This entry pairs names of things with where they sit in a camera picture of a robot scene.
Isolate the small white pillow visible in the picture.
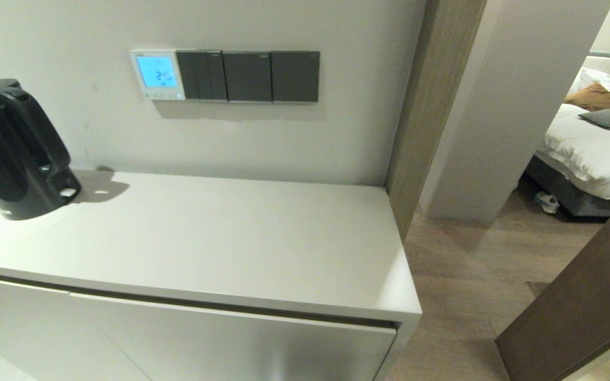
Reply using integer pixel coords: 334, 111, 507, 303
570, 67, 610, 95

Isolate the light wooden door frame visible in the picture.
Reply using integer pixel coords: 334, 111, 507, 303
384, 0, 488, 242

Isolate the white slipper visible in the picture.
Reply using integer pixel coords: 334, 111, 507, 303
534, 191, 560, 214

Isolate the white bed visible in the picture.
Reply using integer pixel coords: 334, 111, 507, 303
535, 102, 610, 202

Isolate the dark grey multi-rocker wall switch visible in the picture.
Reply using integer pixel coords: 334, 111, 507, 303
176, 50, 228, 102

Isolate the dark grey single wall switch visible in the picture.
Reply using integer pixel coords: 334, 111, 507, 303
222, 51, 273, 103
270, 51, 320, 103

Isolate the white sideboard cabinet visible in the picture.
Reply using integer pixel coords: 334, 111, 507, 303
0, 168, 423, 381

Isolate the grey bed base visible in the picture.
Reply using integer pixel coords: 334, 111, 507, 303
525, 155, 610, 218

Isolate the brown wooden door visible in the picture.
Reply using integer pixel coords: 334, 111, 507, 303
496, 183, 610, 381

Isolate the brown cushion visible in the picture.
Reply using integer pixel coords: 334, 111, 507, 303
566, 81, 610, 113

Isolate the white wall thermostat panel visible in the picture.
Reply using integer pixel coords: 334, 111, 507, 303
129, 49, 186, 101

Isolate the white cabinet door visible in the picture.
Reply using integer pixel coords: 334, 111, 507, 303
0, 273, 153, 381
68, 293, 398, 381

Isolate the black electric kettle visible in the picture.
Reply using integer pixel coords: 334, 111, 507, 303
0, 79, 82, 221

